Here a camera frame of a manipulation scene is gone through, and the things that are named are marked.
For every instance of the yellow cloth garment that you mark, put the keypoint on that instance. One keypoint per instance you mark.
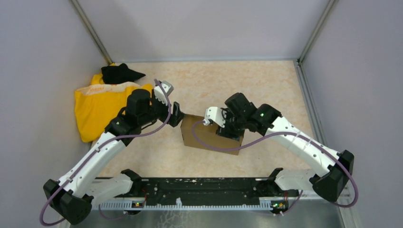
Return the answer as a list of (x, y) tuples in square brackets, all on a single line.
[(97, 104)]

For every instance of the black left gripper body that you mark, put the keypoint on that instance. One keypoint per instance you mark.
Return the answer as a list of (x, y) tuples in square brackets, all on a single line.
[(158, 110)]

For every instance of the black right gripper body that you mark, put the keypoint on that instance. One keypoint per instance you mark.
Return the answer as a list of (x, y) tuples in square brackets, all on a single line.
[(232, 126)]

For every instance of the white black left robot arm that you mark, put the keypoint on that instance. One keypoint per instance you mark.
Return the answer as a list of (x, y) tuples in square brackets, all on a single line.
[(74, 194)]

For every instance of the brown cardboard box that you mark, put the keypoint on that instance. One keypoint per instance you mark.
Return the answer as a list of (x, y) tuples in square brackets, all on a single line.
[(205, 133)]

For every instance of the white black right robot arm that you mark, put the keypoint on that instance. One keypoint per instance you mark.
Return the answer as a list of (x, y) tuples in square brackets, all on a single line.
[(329, 170)]

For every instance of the aluminium frame rail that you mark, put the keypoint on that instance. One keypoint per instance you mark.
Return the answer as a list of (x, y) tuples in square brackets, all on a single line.
[(111, 188)]

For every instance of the black cloth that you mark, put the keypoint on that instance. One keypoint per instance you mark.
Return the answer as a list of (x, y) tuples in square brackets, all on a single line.
[(120, 74)]

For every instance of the white slotted cable duct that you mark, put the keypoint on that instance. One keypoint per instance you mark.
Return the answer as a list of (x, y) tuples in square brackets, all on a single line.
[(129, 205)]

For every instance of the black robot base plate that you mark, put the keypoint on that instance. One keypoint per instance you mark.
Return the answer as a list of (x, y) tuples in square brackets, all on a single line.
[(206, 191)]

